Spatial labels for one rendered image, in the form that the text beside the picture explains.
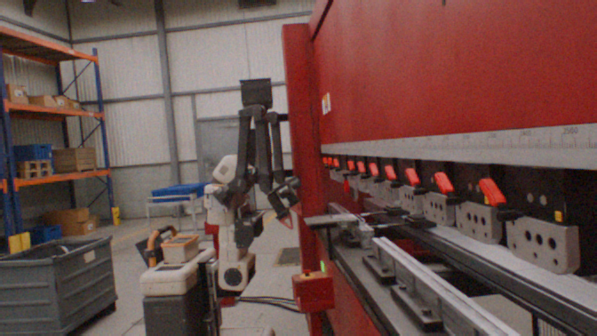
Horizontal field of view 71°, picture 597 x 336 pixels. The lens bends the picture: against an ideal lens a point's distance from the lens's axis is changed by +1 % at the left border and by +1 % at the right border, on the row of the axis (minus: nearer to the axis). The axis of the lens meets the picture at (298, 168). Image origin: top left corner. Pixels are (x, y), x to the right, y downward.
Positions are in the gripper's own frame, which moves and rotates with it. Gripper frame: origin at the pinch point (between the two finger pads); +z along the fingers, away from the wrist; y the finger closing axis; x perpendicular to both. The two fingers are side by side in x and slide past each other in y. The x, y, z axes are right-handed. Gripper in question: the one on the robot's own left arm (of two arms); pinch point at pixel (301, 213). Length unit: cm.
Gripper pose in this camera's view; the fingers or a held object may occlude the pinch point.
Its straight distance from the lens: 255.1
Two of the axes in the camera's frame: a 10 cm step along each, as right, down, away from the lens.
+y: 1.2, -0.6, 9.9
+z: 5.2, 8.5, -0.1
